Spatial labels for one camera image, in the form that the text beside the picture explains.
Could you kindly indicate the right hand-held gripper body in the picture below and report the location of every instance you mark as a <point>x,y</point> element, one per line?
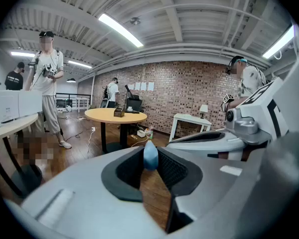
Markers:
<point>259,108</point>

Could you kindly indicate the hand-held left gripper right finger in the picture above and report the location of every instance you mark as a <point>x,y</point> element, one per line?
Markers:
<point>214,183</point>

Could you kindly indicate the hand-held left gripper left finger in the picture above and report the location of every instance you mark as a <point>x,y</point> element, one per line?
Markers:
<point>84,208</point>

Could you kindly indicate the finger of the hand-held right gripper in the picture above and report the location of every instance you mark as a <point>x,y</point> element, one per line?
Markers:
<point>206,136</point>
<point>214,149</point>

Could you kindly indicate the small dark object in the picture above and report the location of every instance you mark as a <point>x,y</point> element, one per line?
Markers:
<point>150,158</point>

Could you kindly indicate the brown wooden organizer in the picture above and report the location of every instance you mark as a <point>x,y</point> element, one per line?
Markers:
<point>119,112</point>

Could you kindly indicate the white side table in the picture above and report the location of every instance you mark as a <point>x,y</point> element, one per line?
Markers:
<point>189,118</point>

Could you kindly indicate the white table lamp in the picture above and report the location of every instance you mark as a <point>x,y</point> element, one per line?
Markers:
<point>203,108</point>

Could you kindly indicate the plastic drink bottle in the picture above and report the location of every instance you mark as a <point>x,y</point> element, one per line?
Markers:
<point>151,132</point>

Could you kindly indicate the small white floor box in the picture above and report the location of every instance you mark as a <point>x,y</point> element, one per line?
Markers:
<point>141,133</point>

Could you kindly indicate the long ceiling light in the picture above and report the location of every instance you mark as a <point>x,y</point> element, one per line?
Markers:
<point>279,42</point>
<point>119,29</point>
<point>79,64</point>
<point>22,54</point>

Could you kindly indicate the white paper sheet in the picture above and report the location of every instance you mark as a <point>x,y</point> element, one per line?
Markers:
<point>131,86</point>
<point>144,86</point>
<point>151,86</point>
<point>137,86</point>

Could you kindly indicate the black office chair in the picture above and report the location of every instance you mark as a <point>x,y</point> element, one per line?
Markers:
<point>137,103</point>

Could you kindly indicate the yellow round table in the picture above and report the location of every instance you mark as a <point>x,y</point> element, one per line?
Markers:
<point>102,114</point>

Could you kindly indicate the beige round table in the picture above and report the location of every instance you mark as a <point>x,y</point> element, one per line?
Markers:
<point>5,131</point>

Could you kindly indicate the black metal railing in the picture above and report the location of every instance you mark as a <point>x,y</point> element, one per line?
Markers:
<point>64,94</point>

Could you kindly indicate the white cardboard box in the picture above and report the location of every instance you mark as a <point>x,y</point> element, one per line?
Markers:
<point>5,106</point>
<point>30,103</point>

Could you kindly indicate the black pendant lamp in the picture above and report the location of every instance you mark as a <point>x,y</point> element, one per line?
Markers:
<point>71,80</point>

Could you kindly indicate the round ceiling fixture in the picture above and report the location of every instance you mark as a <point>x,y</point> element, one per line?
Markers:
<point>135,21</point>

